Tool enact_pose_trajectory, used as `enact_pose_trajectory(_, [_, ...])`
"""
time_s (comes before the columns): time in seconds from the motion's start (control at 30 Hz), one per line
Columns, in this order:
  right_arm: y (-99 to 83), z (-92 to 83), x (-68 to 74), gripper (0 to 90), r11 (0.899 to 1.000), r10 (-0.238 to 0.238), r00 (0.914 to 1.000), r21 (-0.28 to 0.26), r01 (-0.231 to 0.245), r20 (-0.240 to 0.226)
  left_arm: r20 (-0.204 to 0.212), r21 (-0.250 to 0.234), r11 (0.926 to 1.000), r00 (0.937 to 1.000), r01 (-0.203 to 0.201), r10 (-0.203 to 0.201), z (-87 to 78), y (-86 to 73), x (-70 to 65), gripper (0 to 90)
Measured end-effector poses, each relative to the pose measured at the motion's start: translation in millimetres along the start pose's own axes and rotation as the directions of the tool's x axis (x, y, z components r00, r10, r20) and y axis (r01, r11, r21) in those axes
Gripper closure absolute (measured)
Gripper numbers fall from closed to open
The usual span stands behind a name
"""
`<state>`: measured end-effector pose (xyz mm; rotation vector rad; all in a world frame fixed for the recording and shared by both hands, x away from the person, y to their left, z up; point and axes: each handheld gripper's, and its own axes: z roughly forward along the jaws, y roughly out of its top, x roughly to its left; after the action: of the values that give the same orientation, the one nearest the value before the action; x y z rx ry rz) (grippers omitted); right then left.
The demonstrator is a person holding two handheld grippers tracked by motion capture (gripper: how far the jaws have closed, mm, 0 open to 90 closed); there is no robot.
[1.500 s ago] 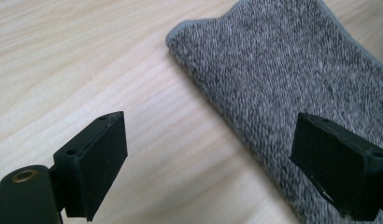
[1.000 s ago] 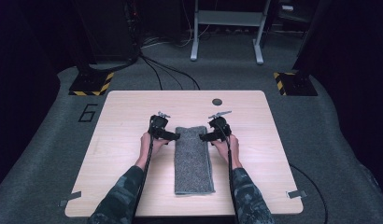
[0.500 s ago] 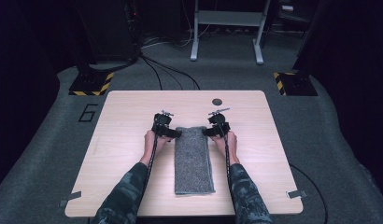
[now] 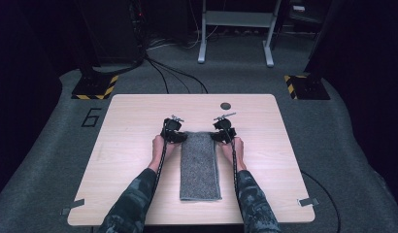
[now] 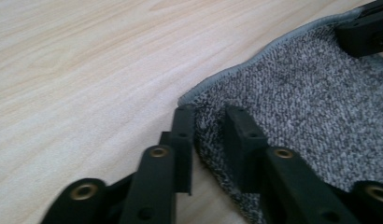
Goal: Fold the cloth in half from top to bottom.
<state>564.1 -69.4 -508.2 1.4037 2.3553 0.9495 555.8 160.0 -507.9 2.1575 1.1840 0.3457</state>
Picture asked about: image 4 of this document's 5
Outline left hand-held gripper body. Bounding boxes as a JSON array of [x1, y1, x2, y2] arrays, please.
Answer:
[[159, 114, 185, 144]]

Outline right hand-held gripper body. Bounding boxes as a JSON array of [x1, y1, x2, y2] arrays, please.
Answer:
[[213, 112, 238, 146]]

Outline grey towel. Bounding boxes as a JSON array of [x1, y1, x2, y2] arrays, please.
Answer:
[[179, 130, 223, 202]]

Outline person's left hand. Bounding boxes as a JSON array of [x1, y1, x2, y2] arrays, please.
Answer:
[[148, 134, 182, 174]]

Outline person's right hand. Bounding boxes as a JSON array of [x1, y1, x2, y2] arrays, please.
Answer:
[[217, 136, 249, 173]]

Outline black stand base striped edge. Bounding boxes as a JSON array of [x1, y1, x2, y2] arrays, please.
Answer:
[[71, 66, 119, 101], [282, 73, 331, 101]]

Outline grey tape strip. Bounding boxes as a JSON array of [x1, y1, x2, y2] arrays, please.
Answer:
[[60, 198, 86, 216], [297, 197, 320, 208]]

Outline black cabinet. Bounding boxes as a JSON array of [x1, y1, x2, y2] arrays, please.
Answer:
[[75, 0, 146, 67]]

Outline right hand-held gripper black cable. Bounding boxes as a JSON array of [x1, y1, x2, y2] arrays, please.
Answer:
[[224, 127, 242, 208]]

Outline hand-held gripper black cable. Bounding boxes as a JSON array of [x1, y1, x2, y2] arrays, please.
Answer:
[[224, 127, 242, 208], [150, 137, 169, 202]]

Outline left hand-held gripper black cable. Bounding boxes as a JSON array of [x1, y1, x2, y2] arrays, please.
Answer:
[[150, 137, 169, 202]]

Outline black floor cable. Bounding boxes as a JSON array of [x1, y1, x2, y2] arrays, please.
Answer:
[[145, 57, 171, 95], [144, 55, 210, 95]]

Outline white floor cables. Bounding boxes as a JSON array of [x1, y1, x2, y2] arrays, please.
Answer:
[[147, 23, 220, 52]]

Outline white metal desk frame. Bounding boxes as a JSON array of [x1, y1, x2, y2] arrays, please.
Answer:
[[197, 0, 282, 68]]

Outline black cable beside table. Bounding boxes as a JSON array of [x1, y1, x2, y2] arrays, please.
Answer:
[[299, 170, 343, 233]]

